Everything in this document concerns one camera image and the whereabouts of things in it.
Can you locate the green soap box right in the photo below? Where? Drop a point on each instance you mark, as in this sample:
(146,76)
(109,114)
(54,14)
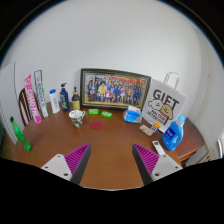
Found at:
(106,114)

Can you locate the white radiator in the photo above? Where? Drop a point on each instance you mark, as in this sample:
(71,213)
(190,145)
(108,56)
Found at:
(215,153)

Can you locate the brown wooden chair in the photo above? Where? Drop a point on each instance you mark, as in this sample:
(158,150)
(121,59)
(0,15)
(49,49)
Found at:
(24,107)

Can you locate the amber pump bottle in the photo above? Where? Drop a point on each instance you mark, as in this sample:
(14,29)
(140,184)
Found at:
(75,100)

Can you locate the white gift paper bag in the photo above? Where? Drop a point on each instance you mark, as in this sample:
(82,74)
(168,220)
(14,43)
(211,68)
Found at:
(164,103)

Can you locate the small snack packet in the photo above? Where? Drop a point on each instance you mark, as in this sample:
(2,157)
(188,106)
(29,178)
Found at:
(146,130)

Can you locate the white remote control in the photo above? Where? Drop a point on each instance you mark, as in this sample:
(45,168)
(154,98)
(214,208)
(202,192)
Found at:
(158,147)

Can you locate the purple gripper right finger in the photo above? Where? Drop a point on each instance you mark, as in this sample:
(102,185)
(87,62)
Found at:
(153,166)

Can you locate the green soap box left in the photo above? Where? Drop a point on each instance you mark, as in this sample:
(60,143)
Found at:
(93,111)

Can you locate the blue detergent bottle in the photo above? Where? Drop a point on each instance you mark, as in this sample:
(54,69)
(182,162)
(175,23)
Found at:
(174,134)

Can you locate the white lotion bottle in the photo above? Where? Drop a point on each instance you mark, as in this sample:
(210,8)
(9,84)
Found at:
(54,101)

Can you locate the green white toothpaste box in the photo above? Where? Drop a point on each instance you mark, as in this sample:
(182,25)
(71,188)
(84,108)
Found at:
(40,93)

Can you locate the red round coaster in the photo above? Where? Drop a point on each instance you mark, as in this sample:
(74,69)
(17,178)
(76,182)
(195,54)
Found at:
(96,125)

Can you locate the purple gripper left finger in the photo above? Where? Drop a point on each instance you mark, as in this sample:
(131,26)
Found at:
(71,166)

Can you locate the framed group photo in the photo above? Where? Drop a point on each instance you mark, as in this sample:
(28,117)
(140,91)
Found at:
(112,89)

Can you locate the pink toothpaste box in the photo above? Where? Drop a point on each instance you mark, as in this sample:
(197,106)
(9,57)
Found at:
(31,99)

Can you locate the green plastic soda bottle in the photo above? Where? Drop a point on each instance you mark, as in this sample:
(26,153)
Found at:
(20,136)

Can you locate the green soap box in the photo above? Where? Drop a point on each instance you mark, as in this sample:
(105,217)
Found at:
(93,111)
(106,114)

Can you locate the patterned paper cup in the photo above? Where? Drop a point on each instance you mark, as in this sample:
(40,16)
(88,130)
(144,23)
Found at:
(76,117)

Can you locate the dark blue pump bottle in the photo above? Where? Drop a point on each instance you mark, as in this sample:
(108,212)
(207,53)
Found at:
(64,98)

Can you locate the blue tissue pack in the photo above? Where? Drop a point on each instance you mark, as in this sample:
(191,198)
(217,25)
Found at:
(132,115)

